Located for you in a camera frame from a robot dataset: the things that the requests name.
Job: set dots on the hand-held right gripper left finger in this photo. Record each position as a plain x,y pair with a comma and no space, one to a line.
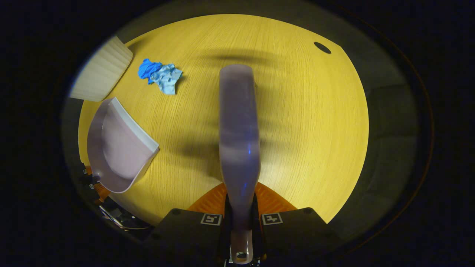
185,230

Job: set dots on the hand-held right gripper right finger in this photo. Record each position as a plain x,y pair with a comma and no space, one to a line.
297,230

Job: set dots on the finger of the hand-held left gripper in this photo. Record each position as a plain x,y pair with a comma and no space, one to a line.
87,174
97,193

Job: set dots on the pale pink dustpan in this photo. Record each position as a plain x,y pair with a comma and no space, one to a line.
118,148

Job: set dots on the white garbage bin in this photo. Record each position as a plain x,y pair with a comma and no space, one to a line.
102,70

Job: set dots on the pale pink small broom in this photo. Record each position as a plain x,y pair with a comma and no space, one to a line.
238,129

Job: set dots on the light blue paper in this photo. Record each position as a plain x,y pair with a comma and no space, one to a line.
167,78

